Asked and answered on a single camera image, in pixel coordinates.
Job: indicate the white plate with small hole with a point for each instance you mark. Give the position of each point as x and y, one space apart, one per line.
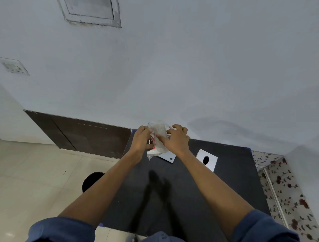
168 157

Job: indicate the blue shirt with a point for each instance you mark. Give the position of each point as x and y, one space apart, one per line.
261 228

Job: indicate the person's right fingers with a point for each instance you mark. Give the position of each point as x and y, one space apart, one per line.
179 129

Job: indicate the dark brown wall panel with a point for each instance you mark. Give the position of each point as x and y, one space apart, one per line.
87 136

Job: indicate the person's left fingers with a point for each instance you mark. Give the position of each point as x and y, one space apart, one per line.
145 130

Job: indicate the person's right hand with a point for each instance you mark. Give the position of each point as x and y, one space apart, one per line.
177 143

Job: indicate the clear plastic packet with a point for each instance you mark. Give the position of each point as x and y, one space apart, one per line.
158 139

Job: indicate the person's left forearm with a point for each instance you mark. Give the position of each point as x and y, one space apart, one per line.
104 187

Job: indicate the person's right forearm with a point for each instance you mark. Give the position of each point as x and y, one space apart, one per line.
214 189

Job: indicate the grey framed wall vent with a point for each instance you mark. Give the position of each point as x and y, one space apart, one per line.
91 11

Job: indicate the grey wall switch plate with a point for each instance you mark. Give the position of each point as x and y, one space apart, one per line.
13 66

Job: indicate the black round stool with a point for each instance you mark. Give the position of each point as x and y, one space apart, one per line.
90 182

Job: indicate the person's left hand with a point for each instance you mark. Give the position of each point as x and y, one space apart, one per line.
138 145

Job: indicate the white plate with large hole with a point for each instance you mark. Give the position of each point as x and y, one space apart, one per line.
210 160

